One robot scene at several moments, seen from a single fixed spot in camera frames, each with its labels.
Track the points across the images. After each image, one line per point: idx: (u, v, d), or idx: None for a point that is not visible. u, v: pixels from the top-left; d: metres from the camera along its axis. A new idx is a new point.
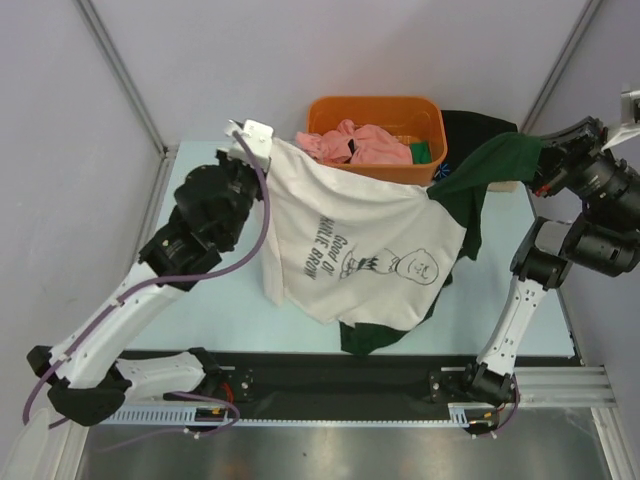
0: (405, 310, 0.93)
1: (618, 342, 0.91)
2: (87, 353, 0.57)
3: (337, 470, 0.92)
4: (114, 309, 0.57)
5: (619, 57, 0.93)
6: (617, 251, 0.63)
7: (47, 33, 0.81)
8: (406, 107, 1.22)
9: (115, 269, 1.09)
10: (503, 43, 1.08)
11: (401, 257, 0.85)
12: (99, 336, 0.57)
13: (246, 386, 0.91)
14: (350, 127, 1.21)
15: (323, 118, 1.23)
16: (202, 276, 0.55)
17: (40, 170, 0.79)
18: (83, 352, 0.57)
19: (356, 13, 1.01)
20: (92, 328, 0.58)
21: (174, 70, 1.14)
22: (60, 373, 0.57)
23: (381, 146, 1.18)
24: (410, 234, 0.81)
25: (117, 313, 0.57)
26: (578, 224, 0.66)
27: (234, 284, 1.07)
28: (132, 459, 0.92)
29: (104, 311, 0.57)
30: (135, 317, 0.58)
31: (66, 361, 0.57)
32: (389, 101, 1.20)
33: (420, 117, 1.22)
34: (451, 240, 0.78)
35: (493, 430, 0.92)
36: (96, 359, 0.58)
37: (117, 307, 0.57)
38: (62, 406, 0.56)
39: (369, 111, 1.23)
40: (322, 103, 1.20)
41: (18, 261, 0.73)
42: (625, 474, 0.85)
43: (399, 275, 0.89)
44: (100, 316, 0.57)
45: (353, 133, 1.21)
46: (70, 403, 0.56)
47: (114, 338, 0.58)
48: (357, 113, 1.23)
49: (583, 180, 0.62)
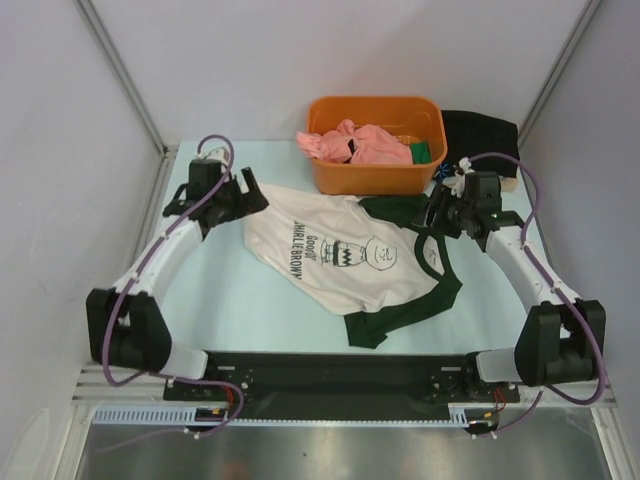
0: (387, 290, 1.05)
1: (618, 342, 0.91)
2: (152, 272, 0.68)
3: (337, 471, 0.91)
4: (162, 241, 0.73)
5: (620, 57, 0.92)
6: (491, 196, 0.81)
7: (45, 33, 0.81)
8: (407, 105, 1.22)
9: (115, 266, 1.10)
10: (504, 43, 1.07)
11: (366, 247, 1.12)
12: (156, 260, 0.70)
13: (246, 386, 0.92)
14: (350, 127, 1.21)
15: (322, 119, 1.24)
16: (214, 191, 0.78)
17: (40, 168, 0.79)
18: (150, 272, 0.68)
19: (356, 14, 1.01)
20: (152, 255, 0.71)
21: (175, 69, 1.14)
22: (133, 289, 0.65)
23: (381, 146, 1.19)
24: (355, 228, 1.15)
25: (167, 243, 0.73)
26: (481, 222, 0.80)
27: (239, 283, 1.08)
28: (131, 461, 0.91)
29: (156, 244, 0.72)
30: (171, 259, 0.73)
31: (136, 280, 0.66)
32: (390, 101, 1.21)
33: (421, 118, 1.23)
34: (382, 232, 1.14)
35: (493, 430, 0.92)
36: (158, 279, 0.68)
37: (164, 239, 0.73)
38: (138, 323, 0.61)
39: (369, 109, 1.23)
40: (322, 104, 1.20)
41: (20, 261, 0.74)
42: (625, 474, 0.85)
43: (364, 264, 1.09)
44: (154, 246, 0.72)
45: (353, 133, 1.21)
46: (142, 326, 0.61)
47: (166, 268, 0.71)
48: (358, 112, 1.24)
49: (453, 207, 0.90)
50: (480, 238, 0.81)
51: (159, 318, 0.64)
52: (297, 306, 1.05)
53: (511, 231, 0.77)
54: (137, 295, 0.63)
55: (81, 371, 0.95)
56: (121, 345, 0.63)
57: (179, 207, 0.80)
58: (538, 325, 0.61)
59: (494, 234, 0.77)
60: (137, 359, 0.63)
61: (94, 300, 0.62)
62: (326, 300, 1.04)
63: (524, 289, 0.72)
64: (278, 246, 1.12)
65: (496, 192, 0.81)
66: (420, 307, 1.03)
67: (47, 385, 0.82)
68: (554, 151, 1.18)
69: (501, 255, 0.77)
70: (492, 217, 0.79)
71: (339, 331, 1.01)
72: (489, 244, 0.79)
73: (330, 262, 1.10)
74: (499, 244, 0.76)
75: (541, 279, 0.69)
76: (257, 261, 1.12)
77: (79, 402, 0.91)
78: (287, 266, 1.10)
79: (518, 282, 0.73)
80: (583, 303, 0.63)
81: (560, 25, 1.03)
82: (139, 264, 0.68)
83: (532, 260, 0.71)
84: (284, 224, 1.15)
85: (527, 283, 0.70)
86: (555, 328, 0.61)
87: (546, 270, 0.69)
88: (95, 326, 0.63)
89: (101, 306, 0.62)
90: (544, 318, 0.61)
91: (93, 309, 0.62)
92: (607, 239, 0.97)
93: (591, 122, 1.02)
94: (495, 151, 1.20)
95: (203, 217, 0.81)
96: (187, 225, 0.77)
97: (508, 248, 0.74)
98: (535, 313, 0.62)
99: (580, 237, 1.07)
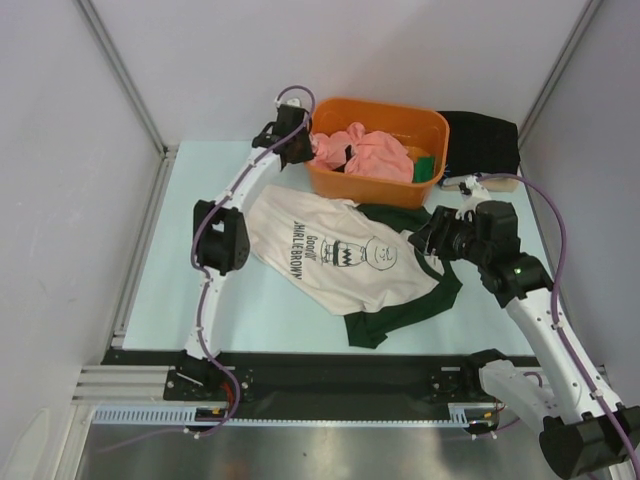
0: (388, 289, 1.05)
1: (618, 342, 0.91)
2: (242, 192, 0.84)
3: (337, 471, 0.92)
4: (252, 168, 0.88)
5: (620, 58, 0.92)
6: (512, 238, 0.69)
7: (46, 34, 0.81)
8: (419, 115, 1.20)
9: (116, 266, 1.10)
10: (504, 43, 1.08)
11: (366, 246, 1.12)
12: (247, 182, 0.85)
13: (246, 386, 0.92)
14: (358, 132, 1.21)
15: (333, 120, 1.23)
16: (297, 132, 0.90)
17: (40, 169, 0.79)
18: (240, 192, 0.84)
19: (356, 14, 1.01)
20: (244, 177, 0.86)
21: (175, 70, 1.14)
22: (229, 203, 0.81)
23: (385, 156, 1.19)
24: (357, 227, 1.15)
25: (254, 171, 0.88)
26: (498, 270, 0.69)
27: (237, 284, 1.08)
28: (131, 460, 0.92)
29: (246, 170, 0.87)
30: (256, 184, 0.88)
31: (230, 197, 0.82)
32: (402, 110, 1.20)
33: (430, 129, 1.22)
34: (381, 232, 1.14)
35: (493, 430, 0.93)
36: (245, 200, 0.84)
37: (253, 166, 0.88)
38: (229, 229, 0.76)
39: (380, 114, 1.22)
40: (335, 104, 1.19)
41: (20, 261, 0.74)
42: None
43: (364, 263, 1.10)
44: (245, 171, 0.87)
45: (360, 138, 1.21)
46: (231, 232, 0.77)
47: (252, 190, 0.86)
48: (370, 116, 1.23)
49: (464, 237, 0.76)
50: (501, 294, 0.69)
51: (245, 228, 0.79)
52: (298, 306, 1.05)
53: (538, 295, 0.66)
54: (232, 211, 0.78)
55: (81, 371, 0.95)
56: (212, 242, 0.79)
57: (266, 141, 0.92)
58: (581, 445, 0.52)
59: (519, 300, 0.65)
60: (224, 254, 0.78)
61: (200, 204, 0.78)
62: (326, 301, 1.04)
63: (553, 382, 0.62)
64: (277, 246, 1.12)
65: (515, 234, 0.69)
66: (424, 304, 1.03)
67: (47, 385, 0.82)
68: (553, 152, 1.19)
69: (527, 331, 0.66)
70: (515, 270, 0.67)
71: (340, 330, 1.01)
72: (513, 307, 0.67)
73: (329, 262, 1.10)
74: (525, 317, 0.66)
75: (580, 379, 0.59)
76: (257, 261, 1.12)
77: (79, 402, 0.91)
78: (287, 266, 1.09)
79: (546, 370, 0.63)
80: (625, 412, 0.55)
81: (559, 26, 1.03)
82: (235, 183, 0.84)
83: (568, 350, 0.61)
84: (283, 223, 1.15)
85: (560, 380, 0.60)
86: (597, 444, 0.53)
87: (583, 365, 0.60)
88: (198, 221, 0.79)
89: (206, 208, 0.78)
90: (586, 436, 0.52)
91: (200, 208, 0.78)
92: (607, 240, 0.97)
93: (592, 122, 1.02)
94: (494, 152, 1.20)
95: (284, 150, 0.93)
96: (272, 159, 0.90)
97: (538, 325, 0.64)
98: (576, 430, 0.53)
99: (580, 238, 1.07)
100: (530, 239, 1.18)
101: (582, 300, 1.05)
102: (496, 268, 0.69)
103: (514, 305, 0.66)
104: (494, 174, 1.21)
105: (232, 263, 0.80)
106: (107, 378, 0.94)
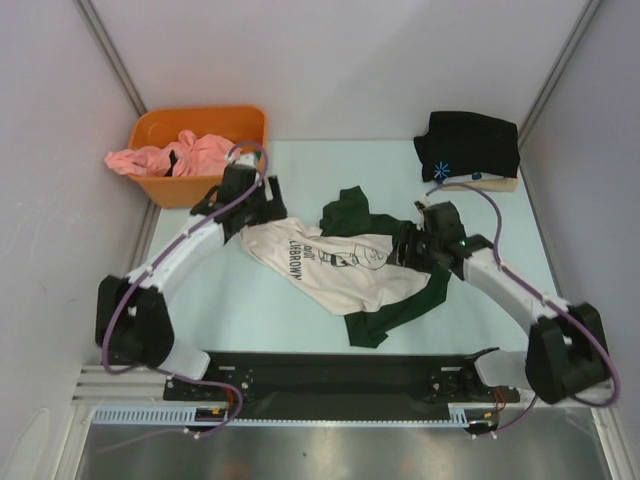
0: (388, 287, 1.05)
1: (617, 344, 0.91)
2: (167, 268, 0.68)
3: (337, 471, 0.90)
4: (183, 238, 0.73)
5: (619, 58, 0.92)
6: (453, 223, 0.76)
7: (46, 34, 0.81)
8: (238, 114, 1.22)
9: (115, 265, 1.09)
10: (502, 42, 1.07)
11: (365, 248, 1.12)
12: (174, 257, 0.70)
13: (246, 386, 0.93)
14: (189, 139, 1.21)
15: (163, 132, 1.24)
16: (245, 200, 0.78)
17: (41, 169, 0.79)
18: (164, 268, 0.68)
19: (355, 15, 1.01)
20: (169, 250, 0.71)
21: (174, 71, 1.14)
22: (146, 282, 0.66)
23: (218, 157, 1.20)
24: (357, 228, 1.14)
25: (187, 241, 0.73)
26: (447, 253, 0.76)
27: (241, 284, 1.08)
28: (131, 460, 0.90)
29: (177, 241, 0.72)
30: (187, 259, 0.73)
31: (149, 275, 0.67)
32: (225, 112, 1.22)
33: (253, 125, 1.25)
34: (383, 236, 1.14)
35: (493, 431, 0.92)
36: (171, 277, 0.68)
37: (186, 237, 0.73)
38: (141, 313, 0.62)
39: (222, 121, 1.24)
40: (163, 115, 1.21)
41: (21, 260, 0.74)
42: (625, 474, 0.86)
43: (362, 264, 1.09)
44: (175, 243, 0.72)
45: (191, 145, 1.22)
46: (145, 314, 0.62)
47: (182, 266, 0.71)
48: (201, 122, 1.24)
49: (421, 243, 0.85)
50: (455, 268, 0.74)
51: (164, 316, 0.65)
52: (297, 307, 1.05)
53: (482, 253, 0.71)
54: (148, 289, 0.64)
55: (82, 371, 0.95)
56: (123, 336, 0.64)
57: (206, 207, 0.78)
58: (545, 343, 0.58)
59: (466, 261, 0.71)
60: (137, 351, 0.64)
61: (107, 284, 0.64)
62: (327, 302, 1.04)
63: (516, 311, 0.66)
64: (277, 245, 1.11)
65: (457, 219, 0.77)
66: (421, 301, 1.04)
67: (47, 385, 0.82)
68: (553, 153, 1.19)
69: (481, 280, 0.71)
70: (460, 245, 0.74)
71: (341, 330, 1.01)
72: (467, 271, 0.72)
73: (328, 262, 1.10)
74: (476, 270, 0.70)
75: (529, 294, 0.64)
76: (256, 263, 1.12)
77: (79, 402, 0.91)
78: (285, 266, 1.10)
79: (507, 304, 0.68)
80: (577, 309, 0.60)
81: (558, 27, 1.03)
82: (157, 257, 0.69)
83: (515, 279, 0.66)
84: (282, 225, 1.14)
85: (517, 305, 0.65)
86: (560, 339, 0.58)
87: (529, 283, 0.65)
88: (104, 313, 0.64)
89: (111, 294, 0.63)
90: (546, 334, 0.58)
91: (103, 295, 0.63)
92: (606, 241, 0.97)
93: (591, 123, 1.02)
94: (494, 152, 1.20)
95: (228, 219, 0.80)
96: (211, 227, 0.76)
97: (486, 271, 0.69)
98: (537, 331, 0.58)
99: (579, 239, 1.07)
100: (529, 239, 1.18)
101: (582, 301, 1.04)
102: (445, 249, 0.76)
103: (469, 268, 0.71)
104: (494, 174, 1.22)
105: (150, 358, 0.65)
106: (108, 379, 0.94)
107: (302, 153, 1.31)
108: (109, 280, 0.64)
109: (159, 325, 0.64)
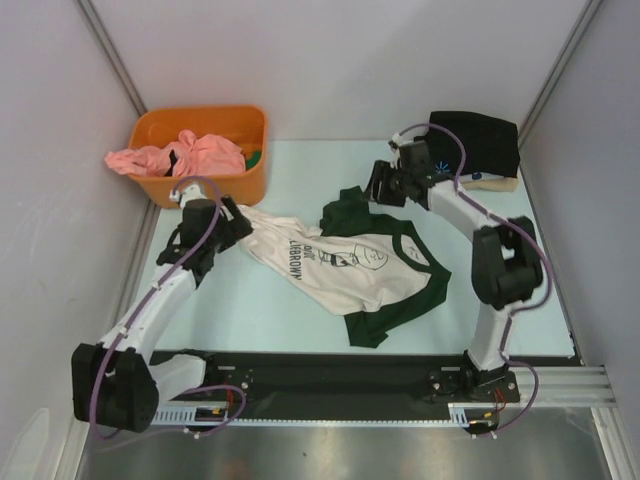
0: (388, 287, 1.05)
1: (617, 343, 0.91)
2: (143, 325, 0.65)
3: (337, 471, 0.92)
4: (154, 292, 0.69)
5: (619, 57, 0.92)
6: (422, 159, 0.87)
7: (45, 33, 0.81)
8: (238, 114, 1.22)
9: (116, 265, 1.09)
10: (502, 41, 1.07)
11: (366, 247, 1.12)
12: (147, 312, 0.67)
13: (246, 386, 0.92)
14: (189, 139, 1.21)
15: (163, 132, 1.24)
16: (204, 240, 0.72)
17: (40, 168, 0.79)
18: (139, 325, 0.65)
19: (355, 14, 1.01)
20: (140, 308, 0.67)
21: (174, 70, 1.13)
22: (122, 345, 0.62)
23: (218, 156, 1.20)
24: (358, 228, 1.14)
25: (159, 295, 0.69)
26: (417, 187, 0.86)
27: (241, 284, 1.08)
28: (132, 460, 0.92)
29: (147, 296, 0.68)
30: (161, 311, 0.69)
31: (125, 336, 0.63)
32: (225, 111, 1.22)
33: (253, 125, 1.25)
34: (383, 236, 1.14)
35: (493, 431, 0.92)
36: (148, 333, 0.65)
37: (157, 290, 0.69)
38: (120, 381, 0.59)
39: (222, 121, 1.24)
40: (163, 115, 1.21)
41: (20, 260, 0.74)
42: (625, 474, 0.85)
43: (362, 263, 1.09)
44: (145, 298, 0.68)
45: (191, 145, 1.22)
46: (125, 382, 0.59)
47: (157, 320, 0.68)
48: (201, 122, 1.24)
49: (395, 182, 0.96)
50: (421, 199, 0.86)
51: (145, 378, 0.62)
52: (297, 306, 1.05)
53: (445, 184, 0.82)
54: (124, 352, 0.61)
55: None
56: (105, 404, 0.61)
57: (173, 255, 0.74)
58: (484, 246, 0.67)
59: (431, 191, 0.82)
60: (121, 419, 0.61)
61: (81, 353, 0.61)
62: (327, 302, 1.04)
63: (468, 228, 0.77)
64: (277, 245, 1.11)
65: (427, 156, 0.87)
66: (420, 301, 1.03)
67: (47, 385, 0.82)
68: (553, 152, 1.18)
69: (444, 207, 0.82)
70: (427, 178, 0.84)
71: (341, 329, 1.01)
72: (431, 201, 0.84)
73: (328, 262, 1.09)
74: (440, 197, 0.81)
75: (477, 211, 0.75)
76: (256, 263, 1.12)
77: None
78: (284, 266, 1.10)
79: (461, 223, 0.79)
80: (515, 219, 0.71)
81: (558, 26, 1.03)
82: (130, 316, 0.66)
83: (469, 200, 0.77)
84: (283, 226, 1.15)
85: (468, 221, 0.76)
86: (497, 245, 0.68)
87: (479, 204, 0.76)
88: (83, 386, 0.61)
89: (86, 363, 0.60)
90: (485, 239, 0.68)
91: (78, 366, 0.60)
92: (606, 240, 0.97)
93: (591, 122, 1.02)
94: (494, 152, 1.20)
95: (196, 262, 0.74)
96: (180, 275, 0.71)
97: (446, 198, 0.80)
98: (478, 237, 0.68)
99: (579, 238, 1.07)
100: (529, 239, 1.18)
101: (582, 300, 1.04)
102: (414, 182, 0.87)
103: (433, 198, 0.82)
104: (494, 174, 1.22)
105: (136, 425, 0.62)
106: None
107: (302, 153, 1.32)
108: (81, 351, 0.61)
109: (142, 389, 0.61)
